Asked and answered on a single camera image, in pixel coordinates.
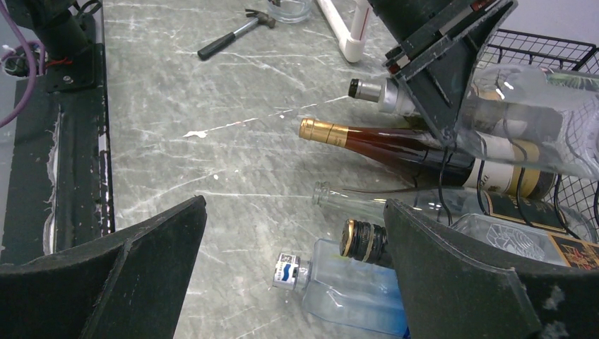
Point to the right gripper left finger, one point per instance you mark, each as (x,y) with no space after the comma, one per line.
(129,284)

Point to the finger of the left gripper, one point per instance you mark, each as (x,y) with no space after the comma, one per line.
(438,79)

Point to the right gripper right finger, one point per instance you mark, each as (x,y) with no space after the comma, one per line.
(454,286)

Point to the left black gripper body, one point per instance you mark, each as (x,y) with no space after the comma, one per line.
(417,25)

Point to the clear bottle dark label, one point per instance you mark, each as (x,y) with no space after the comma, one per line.
(532,116)

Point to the clear bottle silver cap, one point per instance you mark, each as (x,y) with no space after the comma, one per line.
(289,11)

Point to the dark green wine bottle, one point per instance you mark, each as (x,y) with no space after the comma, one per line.
(390,99)

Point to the dark gold-foil wine bottle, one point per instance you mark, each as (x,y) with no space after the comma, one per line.
(418,154)

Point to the blue square glass bottle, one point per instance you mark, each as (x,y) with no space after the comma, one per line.
(344,291)

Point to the clear square bottle black cap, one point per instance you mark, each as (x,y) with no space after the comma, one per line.
(366,242)

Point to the clear slim empty bottle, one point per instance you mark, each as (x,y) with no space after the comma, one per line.
(455,202)

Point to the white PVC pipe frame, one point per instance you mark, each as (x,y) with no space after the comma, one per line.
(351,41)

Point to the black wire wine rack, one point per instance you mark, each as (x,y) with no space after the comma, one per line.
(510,47)

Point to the black handled metal tool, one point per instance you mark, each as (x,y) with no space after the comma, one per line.
(256,18)

